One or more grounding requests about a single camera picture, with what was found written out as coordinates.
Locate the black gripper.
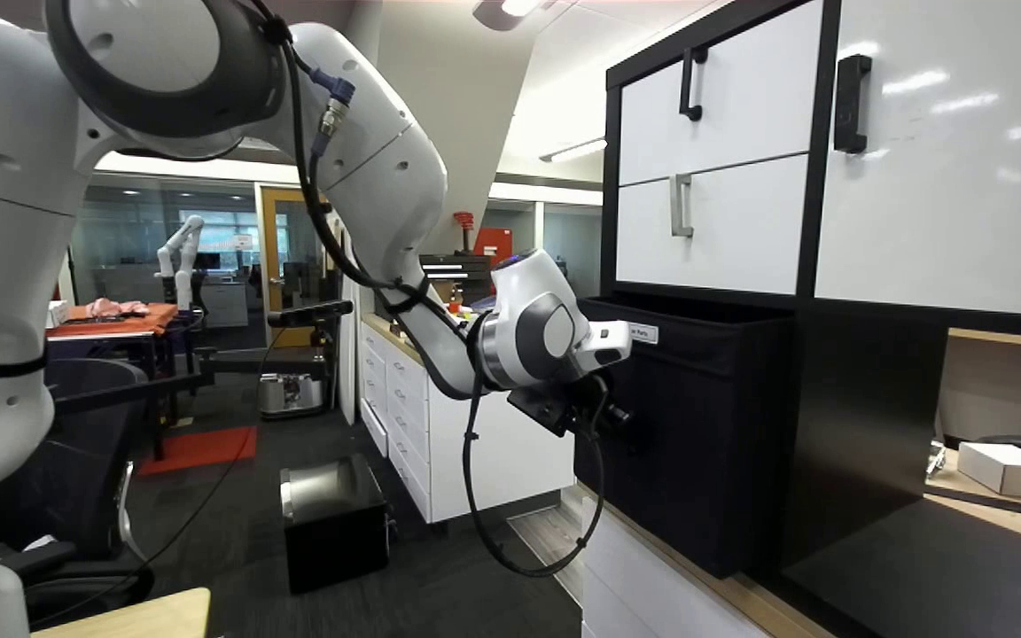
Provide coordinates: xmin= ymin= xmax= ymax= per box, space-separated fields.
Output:
xmin=505 ymin=373 xmax=634 ymax=443

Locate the black fabric basket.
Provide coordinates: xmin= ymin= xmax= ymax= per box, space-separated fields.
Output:
xmin=576 ymin=299 xmax=800 ymax=582

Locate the black shelf unit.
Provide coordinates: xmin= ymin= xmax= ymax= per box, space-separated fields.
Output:
xmin=596 ymin=0 xmax=1021 ymax=638

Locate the white drawer cabinet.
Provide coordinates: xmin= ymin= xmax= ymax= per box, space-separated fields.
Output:
xmin=356 ymin=315 xmax=583 ymax=528

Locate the red background object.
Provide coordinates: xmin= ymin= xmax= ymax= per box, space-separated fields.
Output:
xmin=449 ymin=208 xmax=519 ymax=266

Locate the black box with shiny lid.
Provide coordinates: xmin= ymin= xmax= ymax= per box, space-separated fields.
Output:
xmin=278 ymin=455 xmax=394 ymax=594

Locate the white storage bin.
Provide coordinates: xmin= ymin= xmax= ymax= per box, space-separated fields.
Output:
xmin=254 ymin=370 xmax=331 ymax=418

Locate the small white cardboard box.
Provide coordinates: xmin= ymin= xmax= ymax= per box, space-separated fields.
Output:
xmin=959 ymin=439 xmax=1021 ymax=504

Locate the red floor mat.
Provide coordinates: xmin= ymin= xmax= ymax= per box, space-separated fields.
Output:
xmin=135 ymin=422 xmax=261 ymax=483

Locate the large white cabinet door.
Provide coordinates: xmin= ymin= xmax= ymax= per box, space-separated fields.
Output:
xmin=813 ymin=0 xmax=1021 ymax=321

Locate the table with orange cloth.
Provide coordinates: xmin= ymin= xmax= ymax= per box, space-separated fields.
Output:
xmin=42 ymin=299 xmax=188 ymax=456

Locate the light wooden table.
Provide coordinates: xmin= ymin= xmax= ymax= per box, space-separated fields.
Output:
xmin=27 ymin=586 xmax=215 ymax=638

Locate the black office chair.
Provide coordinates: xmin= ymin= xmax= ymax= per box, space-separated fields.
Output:
xmin=0 ymin=352 xmax=164 ymax=630

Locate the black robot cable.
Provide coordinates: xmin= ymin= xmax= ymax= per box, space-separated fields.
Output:
xmin=457 ymin=373 xmax=610 ymax=582

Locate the white shelf drawer grey handle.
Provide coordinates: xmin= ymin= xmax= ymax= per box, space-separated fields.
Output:
xmin=615 ymin=152 xmax=813 ymax=299

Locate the white shelf drawer black handle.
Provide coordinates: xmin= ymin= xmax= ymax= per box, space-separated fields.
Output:
xmin=618 ymin=0 xmax=831 ymax=186

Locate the black door handle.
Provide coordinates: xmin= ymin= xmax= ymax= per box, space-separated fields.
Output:
xmin=832 ymin=53 xmax=875 ymax=157

